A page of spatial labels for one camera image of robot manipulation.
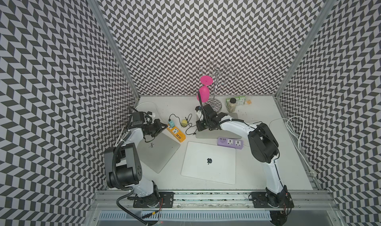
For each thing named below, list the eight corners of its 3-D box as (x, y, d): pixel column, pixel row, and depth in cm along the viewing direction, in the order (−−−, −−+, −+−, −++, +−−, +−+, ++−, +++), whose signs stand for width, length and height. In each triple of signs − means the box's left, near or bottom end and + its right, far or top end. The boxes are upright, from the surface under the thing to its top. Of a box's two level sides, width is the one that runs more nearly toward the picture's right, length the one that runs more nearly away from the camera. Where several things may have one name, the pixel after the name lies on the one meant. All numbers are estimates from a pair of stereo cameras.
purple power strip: (216, 146, 93) (217, 144, 91) (217, 138, 97) (217, 136, 95) (242, 149, 92) (243, 147, 90) (241, 140, 96) (243, 138, 93)
